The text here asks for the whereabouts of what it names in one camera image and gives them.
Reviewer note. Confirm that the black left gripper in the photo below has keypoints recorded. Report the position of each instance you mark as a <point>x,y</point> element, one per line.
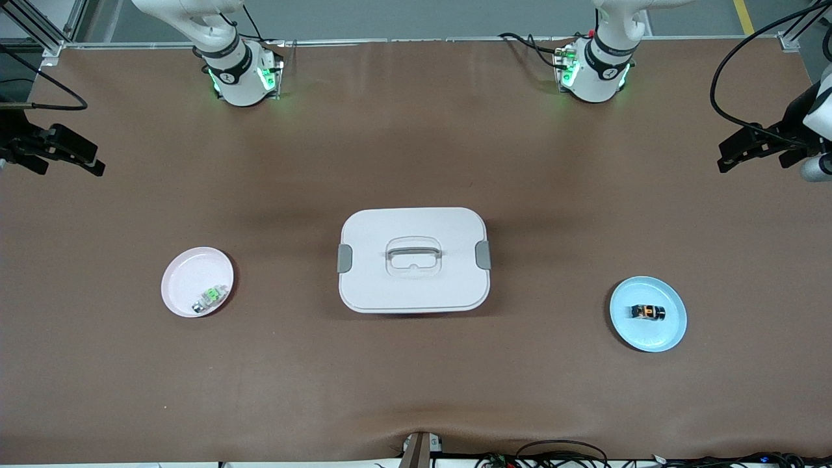
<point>782,139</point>

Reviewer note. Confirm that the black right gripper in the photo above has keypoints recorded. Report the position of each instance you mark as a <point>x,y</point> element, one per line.
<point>14,141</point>

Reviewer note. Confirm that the orange and black push-button switch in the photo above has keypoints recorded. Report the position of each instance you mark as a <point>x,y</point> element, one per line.
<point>648,312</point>

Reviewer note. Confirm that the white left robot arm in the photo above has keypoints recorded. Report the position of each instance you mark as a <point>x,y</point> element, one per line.
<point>598,78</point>

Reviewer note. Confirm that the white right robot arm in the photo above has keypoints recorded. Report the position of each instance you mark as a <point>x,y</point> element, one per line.
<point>240,84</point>

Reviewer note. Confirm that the pink round plate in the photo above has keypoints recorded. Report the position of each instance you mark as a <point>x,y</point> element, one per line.
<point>188,279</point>

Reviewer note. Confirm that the blue round plate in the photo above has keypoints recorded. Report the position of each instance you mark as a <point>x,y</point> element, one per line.
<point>650,335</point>

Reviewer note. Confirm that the white lidded storage box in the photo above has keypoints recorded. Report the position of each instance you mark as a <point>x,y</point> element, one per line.
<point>448,286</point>

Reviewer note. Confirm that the brown table mat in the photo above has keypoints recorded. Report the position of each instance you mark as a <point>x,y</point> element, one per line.
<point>416,390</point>

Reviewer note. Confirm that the aluminium frame corner post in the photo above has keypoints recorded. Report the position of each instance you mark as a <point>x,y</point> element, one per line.
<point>52,49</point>
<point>790,40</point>

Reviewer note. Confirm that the green and white push-button switch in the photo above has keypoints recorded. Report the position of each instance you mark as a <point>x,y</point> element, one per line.
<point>211,297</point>

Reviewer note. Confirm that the aluminium table edge rail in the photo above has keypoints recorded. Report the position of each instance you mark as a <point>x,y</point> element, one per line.
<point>422,40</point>

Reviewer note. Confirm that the brown camera mount bracket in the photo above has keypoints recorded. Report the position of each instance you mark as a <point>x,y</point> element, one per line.
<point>419,452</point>

